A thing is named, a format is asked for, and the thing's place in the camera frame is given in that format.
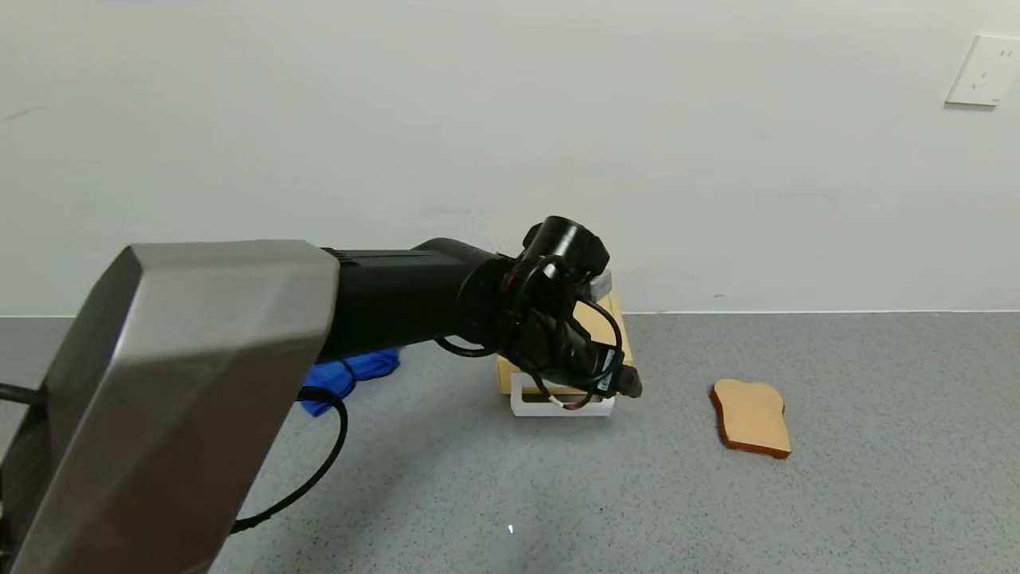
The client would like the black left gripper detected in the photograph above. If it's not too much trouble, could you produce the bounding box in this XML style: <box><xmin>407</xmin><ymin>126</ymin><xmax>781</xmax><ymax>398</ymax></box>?
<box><xmin>551</xmin><ymin>319</ymin><xmax>643</xmax><ymax>399</ymax></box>

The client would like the black arm base cable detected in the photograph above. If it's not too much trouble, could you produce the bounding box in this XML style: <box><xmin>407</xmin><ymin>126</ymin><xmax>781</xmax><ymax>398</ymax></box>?
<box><xmin>229</xmin><ymin>386</ymin><xmax>350</xmax><ymax>534</ymax></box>

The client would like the yellow drawer with white handle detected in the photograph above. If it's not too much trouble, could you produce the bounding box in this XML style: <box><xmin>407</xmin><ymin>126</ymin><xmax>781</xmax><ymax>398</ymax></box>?
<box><xmin>510</xmin><ymin>372</ymin><xmax>617</xmax><ymax>418</ymax></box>

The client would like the white wall outlet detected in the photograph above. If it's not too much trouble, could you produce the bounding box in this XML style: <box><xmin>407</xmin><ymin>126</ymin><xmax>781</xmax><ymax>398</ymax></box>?
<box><xmin>945</xmin><ymin>33</ymin><xmax>1020</xmax><ymax>108</ymax></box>

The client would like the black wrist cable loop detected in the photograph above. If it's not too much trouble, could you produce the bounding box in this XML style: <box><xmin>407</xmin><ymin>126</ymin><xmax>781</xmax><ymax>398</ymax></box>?
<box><xmin>434</xmin><ymin>254</ymin><xmax>627</xmax><ymax>412</ymax></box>

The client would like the toy bread slice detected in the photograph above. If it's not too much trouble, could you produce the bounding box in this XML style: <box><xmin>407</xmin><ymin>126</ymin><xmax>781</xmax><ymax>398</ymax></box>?
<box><xmin>710</xmin><ymin>379</ymin><xmax>793</xmax><ymax>460</ymax></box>

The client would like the blue folded cloth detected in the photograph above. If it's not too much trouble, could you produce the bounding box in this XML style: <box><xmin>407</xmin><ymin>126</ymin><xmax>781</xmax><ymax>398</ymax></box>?
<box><xmin>298</xmin><ymin>348</ymin><xmax>401</xmax><ymax>418</ymax></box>

